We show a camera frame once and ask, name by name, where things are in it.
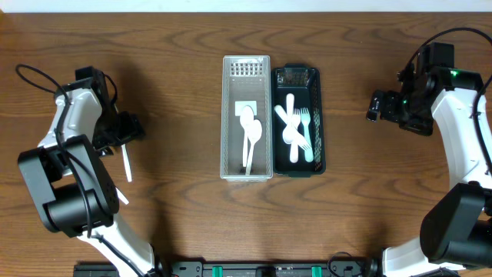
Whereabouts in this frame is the clear plastic perforated basket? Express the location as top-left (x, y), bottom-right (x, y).
top-left (220, 55), bottom-right (273, 182)

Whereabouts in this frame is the white plastic fork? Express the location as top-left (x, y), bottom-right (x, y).
top-left (290, 108), bottom-right (301, 163)
top-left (274, 105), bottom-right (306, 150)
top-left (301, 108), bottom-right (314, 162)

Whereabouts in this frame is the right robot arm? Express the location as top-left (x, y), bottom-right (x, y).
top-left (367, 66), bottom-right (491, 276)

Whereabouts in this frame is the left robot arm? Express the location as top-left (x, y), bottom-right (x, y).
top-left (18, 76), bottom-right (160, 276)

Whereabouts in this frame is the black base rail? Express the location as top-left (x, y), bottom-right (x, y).
top-left (72, 252), bottom-right (385, 277)

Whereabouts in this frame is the white plastic spoon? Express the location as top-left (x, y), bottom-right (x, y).
top-left (245, 119), bottom-right (262, 175)
top-left (121, 144), bottom-right (133, 182)
top-left (116, 188), bottom-right (129, 205)
top-left (240, 105), bottom-right (254, 167)
top-left (282, 93), bottom-right (294, 144)

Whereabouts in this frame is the black plastic perforated basket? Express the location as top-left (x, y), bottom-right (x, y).
top-left (271, 64), bottom-right (326, 177)

